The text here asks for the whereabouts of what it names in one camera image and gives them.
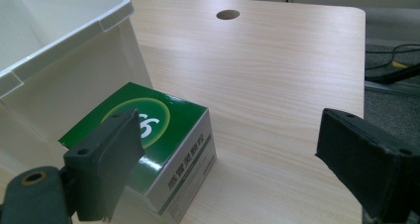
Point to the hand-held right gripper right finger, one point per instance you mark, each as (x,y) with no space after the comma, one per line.
(369,161)

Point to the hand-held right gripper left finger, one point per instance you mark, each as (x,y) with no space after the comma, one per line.
(102,164)

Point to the white plastic bin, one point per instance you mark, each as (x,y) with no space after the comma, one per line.
(62,65)

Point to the green and white medicine box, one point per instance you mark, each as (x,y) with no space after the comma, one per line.
(171,141)

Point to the black bar with yellow tag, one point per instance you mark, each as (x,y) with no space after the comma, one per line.
(396,73)

